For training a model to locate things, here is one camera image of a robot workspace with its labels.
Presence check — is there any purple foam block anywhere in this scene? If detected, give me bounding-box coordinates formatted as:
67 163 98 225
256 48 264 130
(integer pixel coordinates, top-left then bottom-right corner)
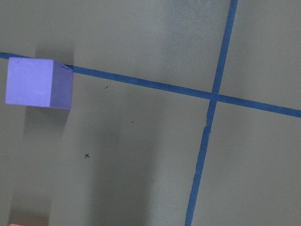
5 57 73 109

